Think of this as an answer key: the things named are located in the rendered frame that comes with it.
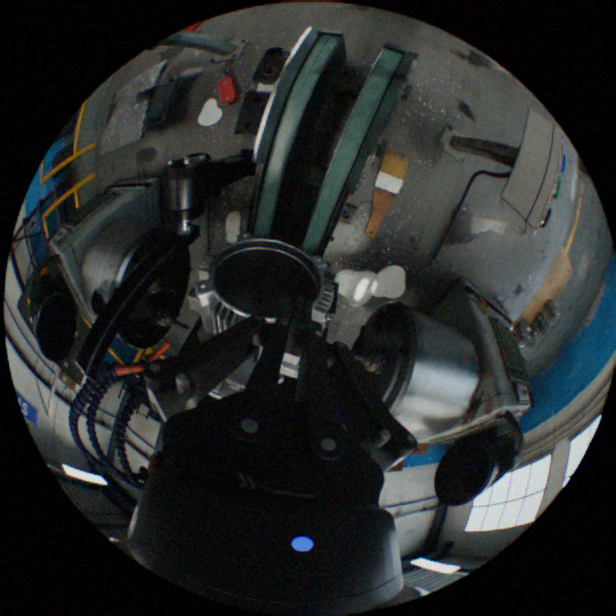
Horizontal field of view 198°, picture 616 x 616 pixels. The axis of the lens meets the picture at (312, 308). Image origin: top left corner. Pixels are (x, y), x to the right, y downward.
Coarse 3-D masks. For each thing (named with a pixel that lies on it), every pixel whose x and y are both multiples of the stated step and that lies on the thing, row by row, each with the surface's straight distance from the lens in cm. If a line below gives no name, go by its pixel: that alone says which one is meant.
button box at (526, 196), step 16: (528, 112) 30; (528, 128) 28; (544, 128) 29; (528, 144) 26; (544, 144) 27; (560, 144) 29; (528, 160) 25; (544, 160) 26; (560, 160) 28; (512, 176) 24; (528, 176) 24; (544, 176) 24; (512, 192) 23; (528, 192) 23; (544, 192) 24; (512, 208) 23; (528, 208) 23; (544, 208) 23; (528, 224) 22
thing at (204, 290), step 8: (240, 240) 33; (312, 256) 33; (320, 264) 32; (208, 280) 26; (200, 288) 25; (208, 288) 25; (200, 296) 25; (208, 296) 25; (200, 304) 26; (208, 304) 26; (280, 376) 39
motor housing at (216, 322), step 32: (224, 256) 32; (256, 256) 35; (288, 256) 34; (224, 288) 36; (256, 288) 41; (288, 288) 38; (320, 288) 28; (224, 320) 22; (320, 320) 26; (256, 352) 29
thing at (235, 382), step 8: (248, 360) 29; (256, 360) 29; (240, 368) 28; (248, 368) 28; (232, 376) 28; (240, 376) 28; (248, 376) 28; (224, 384) 40; (232, 384) 34; (240, 384) 27; (216, 392) 39; (224, 392) 39; (232, 392) 39
